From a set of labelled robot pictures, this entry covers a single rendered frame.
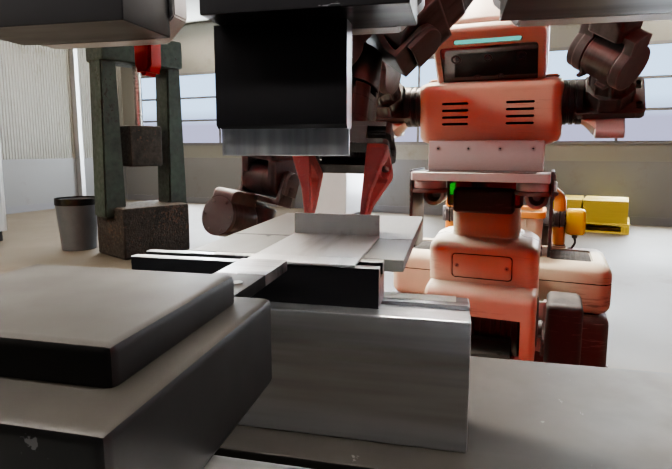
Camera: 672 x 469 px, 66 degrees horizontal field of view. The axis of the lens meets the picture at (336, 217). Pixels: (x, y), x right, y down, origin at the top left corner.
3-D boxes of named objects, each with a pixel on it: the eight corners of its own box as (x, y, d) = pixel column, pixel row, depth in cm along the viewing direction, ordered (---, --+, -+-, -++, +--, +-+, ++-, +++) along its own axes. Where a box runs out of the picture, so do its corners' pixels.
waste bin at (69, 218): (79, 243, 594) (76, 195, 587) (110, 245, 580) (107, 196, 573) (47, 250, 553) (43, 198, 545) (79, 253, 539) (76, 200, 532)
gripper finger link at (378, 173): (380, 213, 47) (389, 125, 51) (305, 210, 49) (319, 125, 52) (387, 239, 53) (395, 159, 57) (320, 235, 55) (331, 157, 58)
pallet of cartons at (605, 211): (627, 226, 727) (629, 196, 721) (635, 235, 649) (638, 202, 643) (537, 221, 772) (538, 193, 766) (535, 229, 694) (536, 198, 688)
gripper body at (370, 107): (390, 137, 50) (396, 74, 53) (289, 136, 52) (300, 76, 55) (395, 168, 56) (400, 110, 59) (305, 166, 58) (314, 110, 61)
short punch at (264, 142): (351, 155, 39) (352, 24, 38) (346, 156, 37) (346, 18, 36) (228, 155, 41) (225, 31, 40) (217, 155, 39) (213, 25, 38)
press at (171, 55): (82, 256, 521) (62, -42, 484) (150, 241, 606) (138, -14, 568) (138, 263, 491) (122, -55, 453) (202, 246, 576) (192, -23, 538)
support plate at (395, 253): (422, 224, 65) (423, 216, 65) (403, 272, 40) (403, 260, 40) (287, 219, 69) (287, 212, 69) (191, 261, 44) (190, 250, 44)
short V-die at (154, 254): (383, 297, 40) (384, 259, 40) (378, 309, 38) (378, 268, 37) (153, 283, 45) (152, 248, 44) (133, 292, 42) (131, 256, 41)
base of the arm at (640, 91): (643, 82, 98) (573, 85, 102) (650, 50, 91) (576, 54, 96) (644, 118, 94) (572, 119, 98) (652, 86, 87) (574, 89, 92)
